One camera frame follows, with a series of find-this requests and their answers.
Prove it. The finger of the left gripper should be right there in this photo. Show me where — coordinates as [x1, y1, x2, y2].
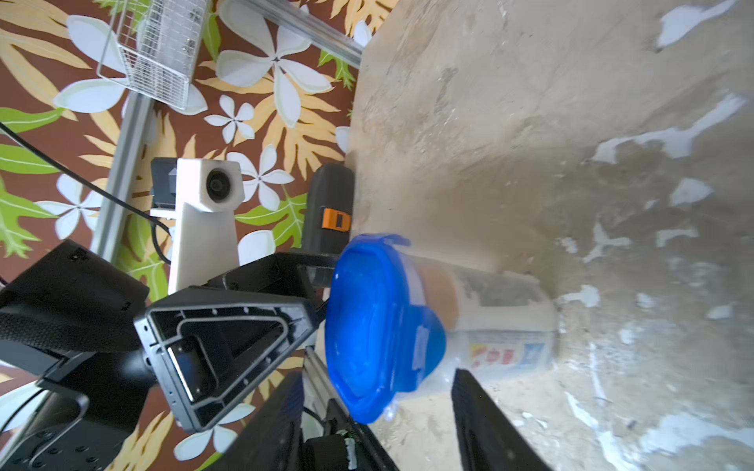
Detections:
[134, 287, 326, 433]
[205, 251, 338, 292]

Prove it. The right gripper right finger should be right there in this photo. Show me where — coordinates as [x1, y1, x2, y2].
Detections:
[451, 369, 551, 471]

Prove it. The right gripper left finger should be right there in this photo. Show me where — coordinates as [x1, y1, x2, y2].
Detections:
[208, 372, 304, 471]

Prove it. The clear jar blue lid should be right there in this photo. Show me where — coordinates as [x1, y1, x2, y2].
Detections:
[400, 251, 559, 398]

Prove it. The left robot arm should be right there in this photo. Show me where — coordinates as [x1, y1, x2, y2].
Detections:
[1, 241, 337, 470]

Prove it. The black tool case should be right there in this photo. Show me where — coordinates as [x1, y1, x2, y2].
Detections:
[302, 164, 355, 254]

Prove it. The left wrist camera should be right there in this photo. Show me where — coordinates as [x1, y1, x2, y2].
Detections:
[150, 158, 245, 294]

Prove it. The white wire basket left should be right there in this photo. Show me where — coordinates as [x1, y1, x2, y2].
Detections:
[96, 0, 210, 115]

